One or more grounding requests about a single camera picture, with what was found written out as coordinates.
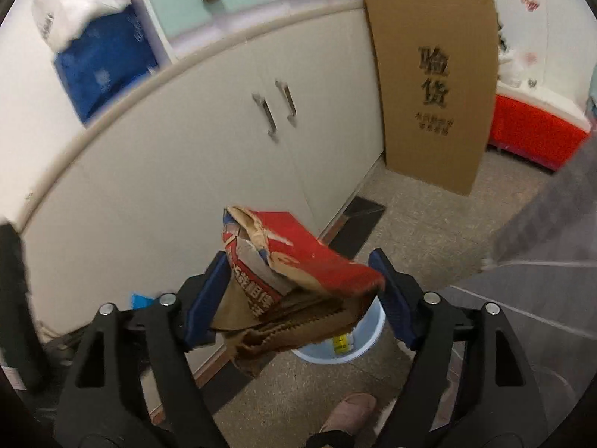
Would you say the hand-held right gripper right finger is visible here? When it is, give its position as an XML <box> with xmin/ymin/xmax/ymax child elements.
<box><xmin>368</xmin><ymin>248</ymin><xmax>548</xmax><ymax>448</ymax></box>

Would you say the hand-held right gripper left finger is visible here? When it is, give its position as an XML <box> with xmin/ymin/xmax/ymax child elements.
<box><xmin>53</xmin><ymin>249</ymin><xmax>234</xmax><ymax>448</ymax></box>

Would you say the light blue waste bin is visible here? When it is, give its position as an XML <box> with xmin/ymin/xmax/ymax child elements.
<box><xmin>291</xmin><ymin>296</ymin><xmax>387</xmax><ymax>365</ymax></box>

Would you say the red brown paper bag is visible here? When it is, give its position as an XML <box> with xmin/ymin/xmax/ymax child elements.
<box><xmin>209</xmin><ymin>205</ymin><xmax>387</xmax><ymax>379</ymax></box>

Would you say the blue scrap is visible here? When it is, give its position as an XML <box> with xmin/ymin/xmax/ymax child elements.
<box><xmin>131</xmin><ymin>293</ymin><xmax>162</xmax><ymax>311</ymax></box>

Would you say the pink slipper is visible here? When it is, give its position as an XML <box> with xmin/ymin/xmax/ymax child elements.
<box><xmin>319</xmin><ymin>393</ymin><xmax>378</xmax><ymax>435</ymax></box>

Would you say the white floor cabinet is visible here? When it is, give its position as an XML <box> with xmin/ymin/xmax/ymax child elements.
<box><xmin>0</xmin><ymin>0</ymin><xmax>388</xmax><ymax>351</ymax></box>

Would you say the large brown cardboard box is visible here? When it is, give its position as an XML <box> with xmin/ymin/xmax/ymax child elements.
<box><xmin>363</xmin><ymin>0</ymin><xmax>499</xmax><ymax>197</ymax></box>

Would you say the grey checked blanket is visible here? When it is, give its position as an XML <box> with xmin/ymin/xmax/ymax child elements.
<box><xmin>438</xmin><ymin>135</ymin><xmax>597</xmax><ymax>430</ymax></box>

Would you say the dark object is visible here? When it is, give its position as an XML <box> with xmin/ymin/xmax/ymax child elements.
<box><xmin>0</xmin><ymin>221</ymin><xmax>52</xmax><ymax>393</ymax></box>

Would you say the red storage box white lid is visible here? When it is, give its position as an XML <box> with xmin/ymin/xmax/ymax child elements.
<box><xmin>487</xmin><ymin>79</ymin><xmax>593</xmax><ymax>171</ymax></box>

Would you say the blue plastic bag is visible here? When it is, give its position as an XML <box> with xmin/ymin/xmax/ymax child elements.
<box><xmin>51</xmin><ymin>7</ymin><xmax>162</xmax><ymax>124</ymax></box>

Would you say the white plastic bag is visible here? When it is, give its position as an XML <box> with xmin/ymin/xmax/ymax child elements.
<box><xmin>32</xmin><ymin>0</ymin><xmax>136</xmax><ymax>52</ymax></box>

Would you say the metal cabinet handle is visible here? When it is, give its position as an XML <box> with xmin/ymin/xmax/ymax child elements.
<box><xmin>275</xmin><ymin>80</ymin><xmax>298</xmax><ymax>127</ymax></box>
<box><xmin>252</xmin><ymin>93</ymin><xmax>279</xmax><ymax>143</ymax></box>

